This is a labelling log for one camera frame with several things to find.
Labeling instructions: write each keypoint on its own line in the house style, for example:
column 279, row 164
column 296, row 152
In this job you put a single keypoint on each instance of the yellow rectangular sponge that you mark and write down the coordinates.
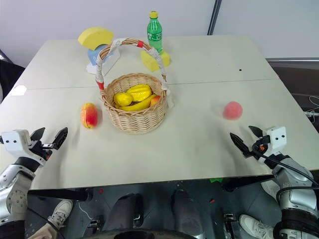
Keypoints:
column 150, row 61

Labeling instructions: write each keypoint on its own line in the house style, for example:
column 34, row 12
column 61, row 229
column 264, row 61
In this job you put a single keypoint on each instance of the yellow banana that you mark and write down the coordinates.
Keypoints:
column 135, row 106

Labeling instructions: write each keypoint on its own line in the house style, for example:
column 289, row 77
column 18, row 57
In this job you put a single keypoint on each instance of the dark rounded knee shape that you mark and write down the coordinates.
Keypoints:
column 187, row 211

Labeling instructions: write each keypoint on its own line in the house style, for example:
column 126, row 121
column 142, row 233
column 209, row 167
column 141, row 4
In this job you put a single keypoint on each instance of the yellow starfruit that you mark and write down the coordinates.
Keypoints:
column 140, row 92

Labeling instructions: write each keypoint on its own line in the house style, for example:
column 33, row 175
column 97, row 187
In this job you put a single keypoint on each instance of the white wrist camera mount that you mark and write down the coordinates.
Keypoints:
column 15, row 140
column 277, row 139

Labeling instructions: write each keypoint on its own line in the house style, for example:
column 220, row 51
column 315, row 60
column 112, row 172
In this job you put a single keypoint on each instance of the light blue block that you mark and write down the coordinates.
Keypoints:
column 93, row 56

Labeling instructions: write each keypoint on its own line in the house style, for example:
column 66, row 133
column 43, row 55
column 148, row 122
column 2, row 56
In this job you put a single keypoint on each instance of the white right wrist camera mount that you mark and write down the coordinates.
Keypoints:
column 277, row 139

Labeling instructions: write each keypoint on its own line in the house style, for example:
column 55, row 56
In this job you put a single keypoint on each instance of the dark chair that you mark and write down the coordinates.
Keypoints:
column 10, row 77

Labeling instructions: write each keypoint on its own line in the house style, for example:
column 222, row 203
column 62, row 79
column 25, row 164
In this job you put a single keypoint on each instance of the white sneaker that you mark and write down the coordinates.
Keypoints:
column 61, row 211
column 256, row 226

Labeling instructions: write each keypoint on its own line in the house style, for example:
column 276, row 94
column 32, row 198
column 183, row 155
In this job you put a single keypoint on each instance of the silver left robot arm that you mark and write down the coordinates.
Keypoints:
column 13, row 185

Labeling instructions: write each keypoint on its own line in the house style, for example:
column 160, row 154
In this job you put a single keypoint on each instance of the green plastic soda bottle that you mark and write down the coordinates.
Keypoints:
column 154, row 35

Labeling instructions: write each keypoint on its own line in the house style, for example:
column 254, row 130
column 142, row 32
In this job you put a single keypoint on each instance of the white flat block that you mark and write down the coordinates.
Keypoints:
column 108, row 65

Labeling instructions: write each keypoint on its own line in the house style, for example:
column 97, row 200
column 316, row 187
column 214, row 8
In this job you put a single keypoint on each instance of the grey vertical wall post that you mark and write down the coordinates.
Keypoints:
column 214, row 16

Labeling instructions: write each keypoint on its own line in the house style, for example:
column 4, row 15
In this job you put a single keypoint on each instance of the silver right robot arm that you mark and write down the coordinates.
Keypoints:
column 294, row 191

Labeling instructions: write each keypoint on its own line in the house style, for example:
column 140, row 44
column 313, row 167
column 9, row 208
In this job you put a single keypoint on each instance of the yellow semicircle sponge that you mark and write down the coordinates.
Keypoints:
column 94, row 36

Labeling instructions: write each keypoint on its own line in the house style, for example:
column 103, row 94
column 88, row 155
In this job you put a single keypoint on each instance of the small red yellow peach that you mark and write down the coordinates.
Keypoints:
column 155, row 100

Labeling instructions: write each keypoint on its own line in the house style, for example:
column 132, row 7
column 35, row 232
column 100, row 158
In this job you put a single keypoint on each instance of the yellow lemon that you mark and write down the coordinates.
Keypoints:
column 122, row 98

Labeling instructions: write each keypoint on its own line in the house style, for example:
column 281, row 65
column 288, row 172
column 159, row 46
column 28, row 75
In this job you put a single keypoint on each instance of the red yellow mango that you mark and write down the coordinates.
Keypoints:
column 89, row 115

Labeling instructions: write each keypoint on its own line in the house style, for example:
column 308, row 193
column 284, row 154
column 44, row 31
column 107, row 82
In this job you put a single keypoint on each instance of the small green object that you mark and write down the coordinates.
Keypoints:
column 215, row 180

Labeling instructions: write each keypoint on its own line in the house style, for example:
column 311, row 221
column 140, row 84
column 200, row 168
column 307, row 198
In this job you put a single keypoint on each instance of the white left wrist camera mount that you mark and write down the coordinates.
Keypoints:
column 15, row 140

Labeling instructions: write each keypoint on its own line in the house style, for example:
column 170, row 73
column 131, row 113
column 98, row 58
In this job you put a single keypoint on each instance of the pink peach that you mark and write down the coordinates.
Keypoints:
column 232, row 110

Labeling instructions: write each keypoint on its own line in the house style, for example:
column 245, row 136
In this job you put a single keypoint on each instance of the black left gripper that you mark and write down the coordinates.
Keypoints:
column 40, row 150

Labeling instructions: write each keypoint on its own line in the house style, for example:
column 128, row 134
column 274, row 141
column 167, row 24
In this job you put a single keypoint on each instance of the black table frame bar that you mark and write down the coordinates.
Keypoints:
column 59, row 194
column 246, row 183

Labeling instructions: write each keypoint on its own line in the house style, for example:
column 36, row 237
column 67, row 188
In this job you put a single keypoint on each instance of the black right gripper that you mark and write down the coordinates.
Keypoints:
column 258, row 150

